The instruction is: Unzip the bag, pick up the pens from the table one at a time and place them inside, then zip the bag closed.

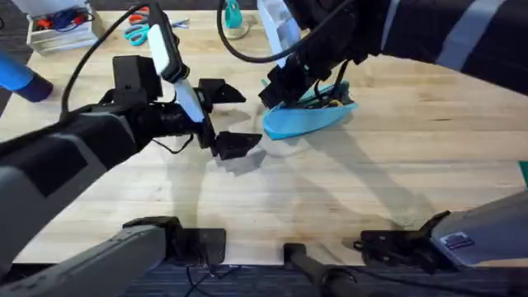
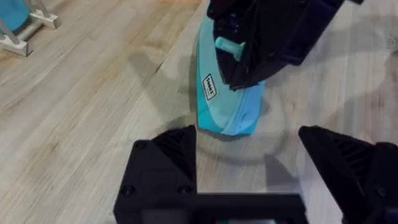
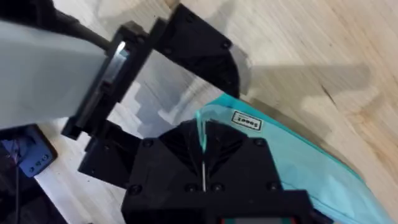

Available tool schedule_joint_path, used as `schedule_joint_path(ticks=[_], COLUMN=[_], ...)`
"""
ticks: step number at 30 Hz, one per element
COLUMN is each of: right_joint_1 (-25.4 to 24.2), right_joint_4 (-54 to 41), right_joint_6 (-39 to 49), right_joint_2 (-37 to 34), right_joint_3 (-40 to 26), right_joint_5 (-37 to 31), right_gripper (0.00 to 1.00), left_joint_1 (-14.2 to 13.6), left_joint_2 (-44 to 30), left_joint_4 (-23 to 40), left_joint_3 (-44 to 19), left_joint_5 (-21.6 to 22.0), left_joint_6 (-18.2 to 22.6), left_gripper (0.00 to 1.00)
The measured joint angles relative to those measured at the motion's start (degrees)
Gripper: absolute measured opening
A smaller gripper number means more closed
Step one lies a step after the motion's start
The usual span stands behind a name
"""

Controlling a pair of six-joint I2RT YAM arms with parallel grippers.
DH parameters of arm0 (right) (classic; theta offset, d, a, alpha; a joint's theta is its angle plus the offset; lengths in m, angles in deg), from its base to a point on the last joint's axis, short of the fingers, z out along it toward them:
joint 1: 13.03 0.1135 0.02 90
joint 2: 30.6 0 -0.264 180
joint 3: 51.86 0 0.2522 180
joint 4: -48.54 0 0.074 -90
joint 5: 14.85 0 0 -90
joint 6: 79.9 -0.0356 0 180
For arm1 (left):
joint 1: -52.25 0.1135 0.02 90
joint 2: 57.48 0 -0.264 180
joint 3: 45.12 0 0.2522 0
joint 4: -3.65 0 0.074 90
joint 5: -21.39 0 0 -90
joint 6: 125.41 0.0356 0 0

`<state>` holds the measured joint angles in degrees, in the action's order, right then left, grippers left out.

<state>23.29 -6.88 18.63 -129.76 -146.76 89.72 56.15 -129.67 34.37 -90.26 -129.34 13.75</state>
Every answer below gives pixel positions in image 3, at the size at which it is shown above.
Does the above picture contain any black box with blue face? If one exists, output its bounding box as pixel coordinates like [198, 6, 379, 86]
[0, 124, 58, 179]

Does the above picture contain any black cable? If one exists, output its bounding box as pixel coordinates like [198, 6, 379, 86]
[0, 0, 111, 52]

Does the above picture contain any teal translucent zip bag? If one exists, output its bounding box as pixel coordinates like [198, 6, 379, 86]
[194, 93, 397, 224]

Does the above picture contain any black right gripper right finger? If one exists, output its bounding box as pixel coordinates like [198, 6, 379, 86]
[204, 119, 282, 194]

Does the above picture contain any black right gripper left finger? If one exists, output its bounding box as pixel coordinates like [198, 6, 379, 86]
[123, 119, 205, 206]

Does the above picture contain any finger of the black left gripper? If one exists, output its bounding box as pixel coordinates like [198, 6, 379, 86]
[78, 120, 143, 190]
[150, 2, 241, 98]

